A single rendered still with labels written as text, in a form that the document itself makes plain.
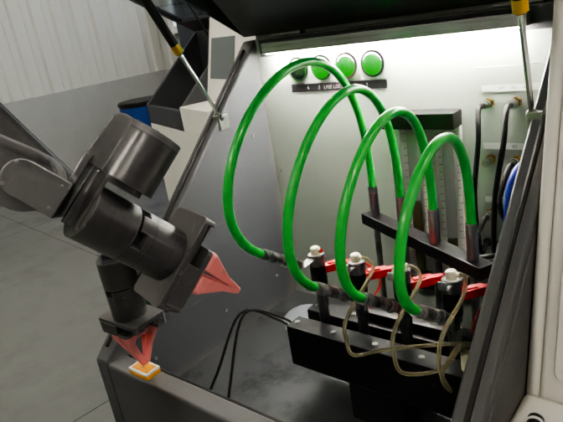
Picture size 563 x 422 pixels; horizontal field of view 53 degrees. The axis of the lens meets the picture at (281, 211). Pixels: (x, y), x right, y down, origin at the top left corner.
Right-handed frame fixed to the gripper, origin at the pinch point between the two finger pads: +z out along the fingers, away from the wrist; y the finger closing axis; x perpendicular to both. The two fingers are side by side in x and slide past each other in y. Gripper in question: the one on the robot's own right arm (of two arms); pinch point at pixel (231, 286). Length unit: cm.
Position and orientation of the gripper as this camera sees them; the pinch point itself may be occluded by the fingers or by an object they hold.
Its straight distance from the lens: 64.5
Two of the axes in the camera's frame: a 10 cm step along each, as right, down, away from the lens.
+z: 6.6, 4.5, 6.0
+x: -5.9, -1.9, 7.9
